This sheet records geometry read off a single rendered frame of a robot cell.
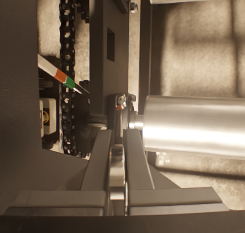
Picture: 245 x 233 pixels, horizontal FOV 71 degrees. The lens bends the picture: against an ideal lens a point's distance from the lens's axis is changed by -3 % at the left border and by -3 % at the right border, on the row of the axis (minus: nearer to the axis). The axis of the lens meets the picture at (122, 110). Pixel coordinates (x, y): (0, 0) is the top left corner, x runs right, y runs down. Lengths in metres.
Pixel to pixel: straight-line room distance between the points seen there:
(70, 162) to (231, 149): 0.25
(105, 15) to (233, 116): 0.27
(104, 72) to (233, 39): 1.08
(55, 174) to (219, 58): 1.18
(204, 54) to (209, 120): 0.96
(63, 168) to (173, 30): 1.16
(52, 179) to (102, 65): 0.19
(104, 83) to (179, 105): 0.14
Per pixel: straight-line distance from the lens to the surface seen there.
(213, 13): 1.32
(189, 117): 0.32
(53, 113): 1.42
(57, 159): 0.20
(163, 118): 0.31
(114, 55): 0.37
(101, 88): 0.30
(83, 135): 0.38
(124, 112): 0.34
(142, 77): 0.89
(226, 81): 1.27
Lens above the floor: 1.22
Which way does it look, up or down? 74 degrees down
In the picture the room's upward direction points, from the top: 118 degrees counter-clockwise
